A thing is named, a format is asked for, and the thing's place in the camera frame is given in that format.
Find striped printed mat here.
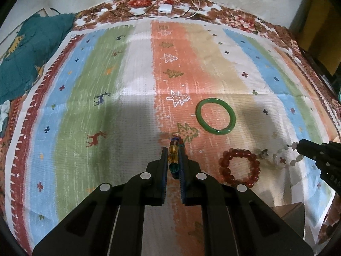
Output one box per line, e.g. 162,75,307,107
5,19,341,256

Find white cloth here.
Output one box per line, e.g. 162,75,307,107
0,102,11,132

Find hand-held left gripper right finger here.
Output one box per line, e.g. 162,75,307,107
178,144,315,256

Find teal quilt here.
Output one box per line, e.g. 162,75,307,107
0,13,77,104

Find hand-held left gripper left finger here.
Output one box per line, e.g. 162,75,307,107
32,147,169,256

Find green jade bangle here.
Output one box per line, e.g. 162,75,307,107
195,98,237,136

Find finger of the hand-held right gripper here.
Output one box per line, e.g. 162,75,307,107
296,139,341,166
315,158,341,190

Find multicoloured bead bracelet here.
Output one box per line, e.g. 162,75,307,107
168,136,185,180

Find white bead bracelet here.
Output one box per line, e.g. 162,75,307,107
255,141,305,170

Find cardboard box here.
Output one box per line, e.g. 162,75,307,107
274,203,306,244

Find dark wooden cabinet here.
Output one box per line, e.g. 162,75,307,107
289,0,341,99

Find floral bedsheet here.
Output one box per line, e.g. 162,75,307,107
0,0,341,246

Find red bead bracelet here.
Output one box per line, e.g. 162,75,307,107
218,148,261,188

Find white cable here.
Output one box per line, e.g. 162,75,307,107
170,0,201,19

